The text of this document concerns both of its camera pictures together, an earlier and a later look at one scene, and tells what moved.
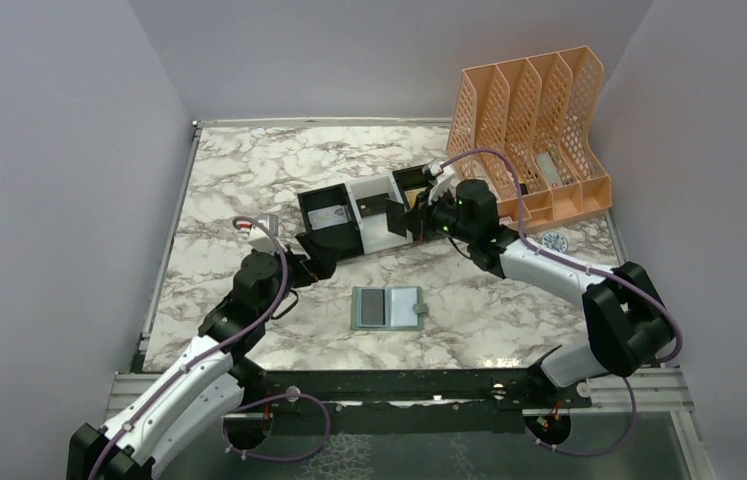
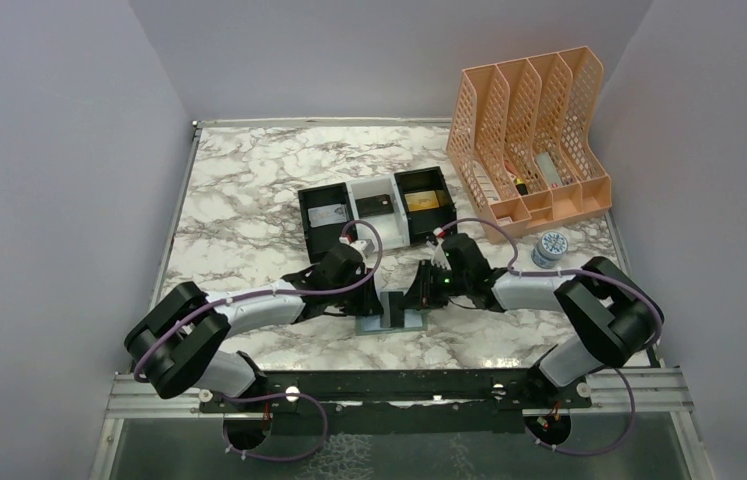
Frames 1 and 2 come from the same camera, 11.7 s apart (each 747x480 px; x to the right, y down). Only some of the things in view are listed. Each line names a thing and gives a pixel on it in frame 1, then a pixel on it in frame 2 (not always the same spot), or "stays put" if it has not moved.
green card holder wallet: [387, 308] stays put
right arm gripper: [420, 216] → [421, 294]
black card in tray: [372, 205] stays put
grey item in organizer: [552, 175] stays put
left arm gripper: [321, 260] → [368, 303]
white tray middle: [368, 200] stays put
